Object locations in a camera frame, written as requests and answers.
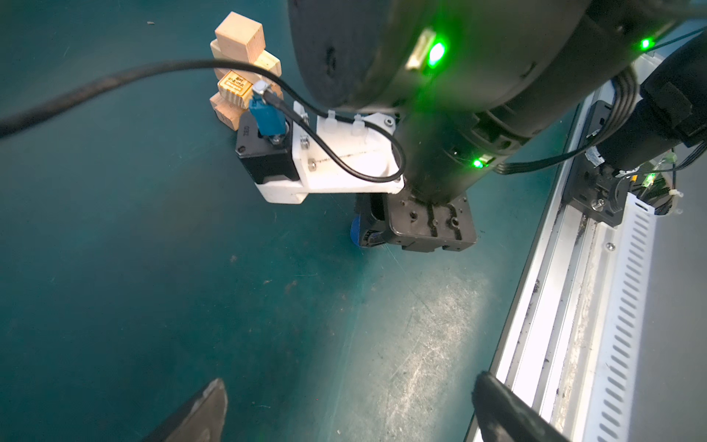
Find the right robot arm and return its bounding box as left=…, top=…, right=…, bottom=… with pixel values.
left=288, top=1, right=706, bottom=252

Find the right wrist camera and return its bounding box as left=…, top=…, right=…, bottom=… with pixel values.
left=236, top=81, right=404, bottom=204

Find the blue round disc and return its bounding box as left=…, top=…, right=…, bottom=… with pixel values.
left=350, top=215, right=364, bottom=249

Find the wide wood block front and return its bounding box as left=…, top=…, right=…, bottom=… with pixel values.
left=210, top=40, right=282, bottom=84

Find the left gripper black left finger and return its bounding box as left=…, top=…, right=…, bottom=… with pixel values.
left=143, top=378, right=228, bottom=442

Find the long wood block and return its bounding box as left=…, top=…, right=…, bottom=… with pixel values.
left=215, top=68, right=284, bottom=109
left=210, top=93, right=246, bottom=132

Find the aluminium rail front frame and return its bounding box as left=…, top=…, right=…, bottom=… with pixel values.
left=466, top=21, right=707, bottom=442

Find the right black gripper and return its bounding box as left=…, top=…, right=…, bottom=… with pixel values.
left=355, top=190, right=477, bottom=252

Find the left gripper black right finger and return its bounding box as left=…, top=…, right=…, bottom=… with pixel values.
left=471, top=371, right=568, bottom=442

